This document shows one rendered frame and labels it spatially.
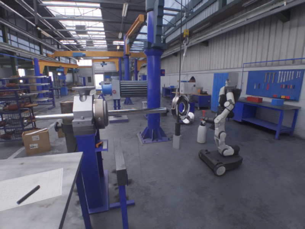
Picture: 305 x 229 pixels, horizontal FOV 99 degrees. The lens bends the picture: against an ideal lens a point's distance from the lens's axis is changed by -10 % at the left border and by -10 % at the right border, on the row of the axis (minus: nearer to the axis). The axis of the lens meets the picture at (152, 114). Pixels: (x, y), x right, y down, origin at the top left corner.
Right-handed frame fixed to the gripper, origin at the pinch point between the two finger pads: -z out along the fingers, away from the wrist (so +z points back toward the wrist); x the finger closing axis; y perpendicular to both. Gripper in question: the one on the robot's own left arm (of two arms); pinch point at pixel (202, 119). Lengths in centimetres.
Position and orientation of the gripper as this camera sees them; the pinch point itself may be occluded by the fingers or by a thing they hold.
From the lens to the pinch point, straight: 228.8
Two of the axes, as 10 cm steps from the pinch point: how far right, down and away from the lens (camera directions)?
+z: 7.3, 0.8, -6.8
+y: -4.0, 8.6, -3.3
